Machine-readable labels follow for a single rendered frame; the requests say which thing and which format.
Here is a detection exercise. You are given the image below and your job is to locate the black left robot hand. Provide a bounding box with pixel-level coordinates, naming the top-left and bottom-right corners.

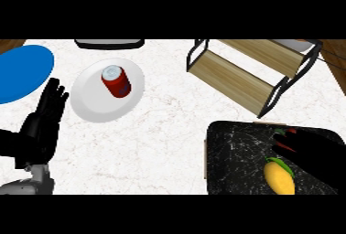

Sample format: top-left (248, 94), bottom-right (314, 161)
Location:
top-left (0, 77), bottom-right (72, 170)

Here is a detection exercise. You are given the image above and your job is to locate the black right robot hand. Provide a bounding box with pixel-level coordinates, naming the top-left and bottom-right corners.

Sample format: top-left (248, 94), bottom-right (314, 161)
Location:
top-left (273, 129), bottom-right (346, 196)

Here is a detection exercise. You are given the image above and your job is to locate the yellow lemon with green leaf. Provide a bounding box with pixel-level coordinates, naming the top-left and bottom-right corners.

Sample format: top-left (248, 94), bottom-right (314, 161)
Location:
top-left (262, 156), bottom-right (298, 196)

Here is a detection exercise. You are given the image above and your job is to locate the black marble tray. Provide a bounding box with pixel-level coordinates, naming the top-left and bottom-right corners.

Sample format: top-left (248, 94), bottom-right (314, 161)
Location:
top-left (205, 120), bottom-right (346, 196)

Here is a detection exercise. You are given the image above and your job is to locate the red vegetable with green stem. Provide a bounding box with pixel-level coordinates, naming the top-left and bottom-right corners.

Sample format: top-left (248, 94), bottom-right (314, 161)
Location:
top-left (274, 127), bottom-right (299, 154)

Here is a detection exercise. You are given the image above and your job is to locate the white round plate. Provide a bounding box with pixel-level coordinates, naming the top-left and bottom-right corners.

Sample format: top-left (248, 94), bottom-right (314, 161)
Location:
top-left (70, 58), bottom-right (147, 123)

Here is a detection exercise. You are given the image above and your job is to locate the blue oval plate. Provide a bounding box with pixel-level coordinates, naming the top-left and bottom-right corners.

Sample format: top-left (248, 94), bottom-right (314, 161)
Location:
top-left (0, 44), bottom-right (55, 105)

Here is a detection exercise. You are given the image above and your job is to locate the red soda can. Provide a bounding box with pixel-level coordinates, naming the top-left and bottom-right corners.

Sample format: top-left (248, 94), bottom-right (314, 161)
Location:
top-left (101, 64), bottom-right (134, 99)

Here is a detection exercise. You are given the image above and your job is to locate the wooden tiered shelf black frame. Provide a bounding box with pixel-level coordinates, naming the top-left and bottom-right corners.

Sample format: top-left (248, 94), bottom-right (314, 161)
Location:
top-left (185, 38), bottom-right (324, 119)

